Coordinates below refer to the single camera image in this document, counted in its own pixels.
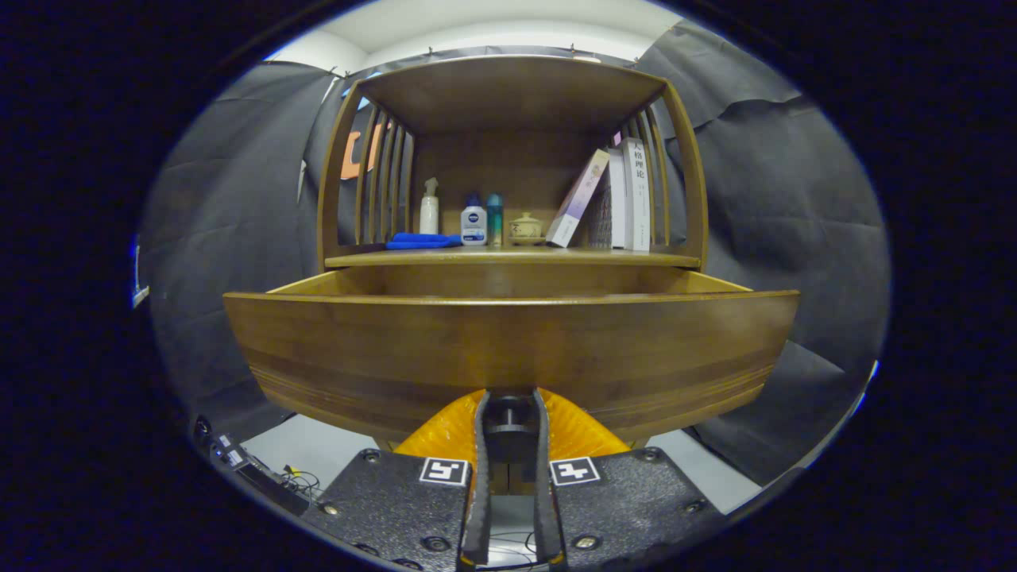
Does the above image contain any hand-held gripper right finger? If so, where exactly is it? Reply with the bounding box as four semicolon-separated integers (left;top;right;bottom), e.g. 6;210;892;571
532;388;727;572

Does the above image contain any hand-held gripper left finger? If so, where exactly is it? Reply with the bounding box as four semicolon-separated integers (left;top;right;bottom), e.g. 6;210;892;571
302;388;493;572

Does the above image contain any black round drawer knob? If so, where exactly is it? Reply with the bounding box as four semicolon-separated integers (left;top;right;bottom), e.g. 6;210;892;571
485;393;536;463

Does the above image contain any wooden drawer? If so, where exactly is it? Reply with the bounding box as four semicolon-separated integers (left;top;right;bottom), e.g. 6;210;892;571
222;266;800;446

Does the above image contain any wooden countertop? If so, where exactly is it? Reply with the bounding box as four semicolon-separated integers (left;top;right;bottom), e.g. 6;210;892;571
324;246;702;269

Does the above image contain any wooden cabinet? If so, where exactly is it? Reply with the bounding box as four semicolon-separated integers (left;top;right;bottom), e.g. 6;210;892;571
316;54;710;454

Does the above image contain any folded blue cloth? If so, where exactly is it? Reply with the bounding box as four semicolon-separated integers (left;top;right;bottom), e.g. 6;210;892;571
386;232;462;250

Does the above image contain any lidded ceramic tea cup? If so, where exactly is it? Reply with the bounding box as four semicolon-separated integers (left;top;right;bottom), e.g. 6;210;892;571
508;212;545;245

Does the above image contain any white bottle with blue cap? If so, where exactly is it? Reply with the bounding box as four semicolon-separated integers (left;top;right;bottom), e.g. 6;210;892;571
461;195;488;246

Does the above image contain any dark patterned book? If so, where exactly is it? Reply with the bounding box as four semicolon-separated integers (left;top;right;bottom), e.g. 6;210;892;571
588;171;613;247

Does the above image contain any purple cover book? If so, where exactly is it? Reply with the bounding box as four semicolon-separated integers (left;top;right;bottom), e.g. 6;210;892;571
545;149;611;249

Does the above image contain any plain white book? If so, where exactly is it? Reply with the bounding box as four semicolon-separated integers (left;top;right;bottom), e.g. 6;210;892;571
608;147;628;249

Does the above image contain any white book with black lettering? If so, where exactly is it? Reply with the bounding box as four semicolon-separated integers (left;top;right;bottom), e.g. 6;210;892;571
621;137;652;253

